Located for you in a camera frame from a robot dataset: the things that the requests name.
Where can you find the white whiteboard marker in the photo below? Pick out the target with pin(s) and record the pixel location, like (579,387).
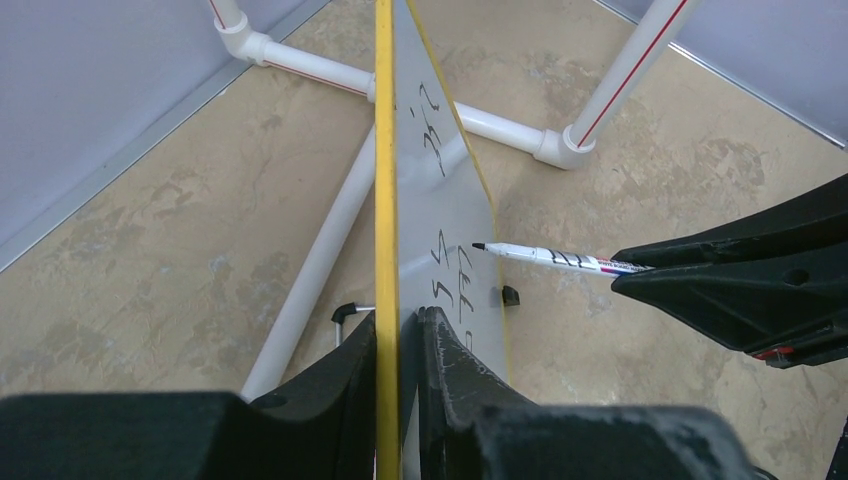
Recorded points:
(566,261)

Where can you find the yellow framed whiteboard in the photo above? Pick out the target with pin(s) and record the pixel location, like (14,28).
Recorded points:
(431,204)

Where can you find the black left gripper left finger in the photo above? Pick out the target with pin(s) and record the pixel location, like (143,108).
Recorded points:
(318,425)

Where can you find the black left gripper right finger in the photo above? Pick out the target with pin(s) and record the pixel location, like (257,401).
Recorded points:
(472,425)

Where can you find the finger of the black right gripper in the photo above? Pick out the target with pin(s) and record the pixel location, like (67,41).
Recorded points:
(813,220)
(786,311)

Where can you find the white PVC pipe frame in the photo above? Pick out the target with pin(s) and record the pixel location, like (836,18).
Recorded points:
(564,230)

